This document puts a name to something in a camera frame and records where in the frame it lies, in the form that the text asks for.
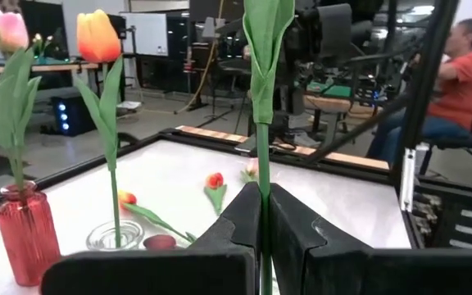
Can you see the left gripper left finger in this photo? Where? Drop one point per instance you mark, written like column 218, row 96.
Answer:
column 158, row 270

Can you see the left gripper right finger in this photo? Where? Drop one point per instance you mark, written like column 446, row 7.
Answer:
column 383, row 270

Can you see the dark red artificial tulip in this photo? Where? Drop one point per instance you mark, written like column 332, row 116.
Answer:
column 160, row 241
column 265, row 61

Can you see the orange artificial tulip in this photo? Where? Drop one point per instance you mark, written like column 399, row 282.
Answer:
column 98, row 39
column 127, row 198
column 215, row 180

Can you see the embossed clear glass vase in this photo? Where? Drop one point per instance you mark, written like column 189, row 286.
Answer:
column 96, row 239

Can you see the red glass vase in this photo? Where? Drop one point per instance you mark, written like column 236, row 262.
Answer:
column 27, row 237

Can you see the black vented equipment box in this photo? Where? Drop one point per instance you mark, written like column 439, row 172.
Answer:
column 445, row 229

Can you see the black office chair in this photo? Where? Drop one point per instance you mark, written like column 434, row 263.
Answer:
column 453, row 142

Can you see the black computer tower blue lights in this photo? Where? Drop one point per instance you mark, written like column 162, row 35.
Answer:
column 70, row 116

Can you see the person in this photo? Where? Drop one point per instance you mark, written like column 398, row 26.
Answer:
column 463, row 86

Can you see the whiteboard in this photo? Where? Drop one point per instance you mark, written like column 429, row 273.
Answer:
column 143, row 34

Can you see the black monitor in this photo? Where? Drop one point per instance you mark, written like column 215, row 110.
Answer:
column 122, row 24

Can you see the silver frame bracket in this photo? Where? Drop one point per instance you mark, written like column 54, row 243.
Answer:
column 408, row 180

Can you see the black aluminium table frame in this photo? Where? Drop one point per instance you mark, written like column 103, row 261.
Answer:
column 426, row 73

